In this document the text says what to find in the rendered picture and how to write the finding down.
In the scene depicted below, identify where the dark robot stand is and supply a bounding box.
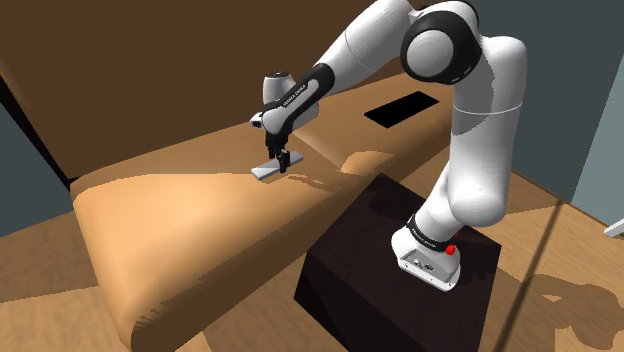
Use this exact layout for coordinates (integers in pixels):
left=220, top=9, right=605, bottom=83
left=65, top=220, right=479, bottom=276
left=293, top=172, right=503, bottom=352

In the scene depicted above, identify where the grey flat rectangular device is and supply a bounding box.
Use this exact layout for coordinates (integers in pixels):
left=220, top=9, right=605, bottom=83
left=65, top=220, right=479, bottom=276
left=250, top=150, right=305, bottom=182

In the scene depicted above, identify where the tan brown sofa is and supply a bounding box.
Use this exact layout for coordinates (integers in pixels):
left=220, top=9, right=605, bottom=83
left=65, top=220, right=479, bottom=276
left=0, top=0, right=457, bottom=352

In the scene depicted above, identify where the black flat rectangular slab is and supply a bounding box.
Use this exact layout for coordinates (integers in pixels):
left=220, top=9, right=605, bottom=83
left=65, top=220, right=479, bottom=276
left=363, top=90, right=440, bottom=130

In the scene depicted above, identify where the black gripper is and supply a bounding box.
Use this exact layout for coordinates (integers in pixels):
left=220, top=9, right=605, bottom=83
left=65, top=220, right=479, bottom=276
left=264, top=130, right=292, bottom=176

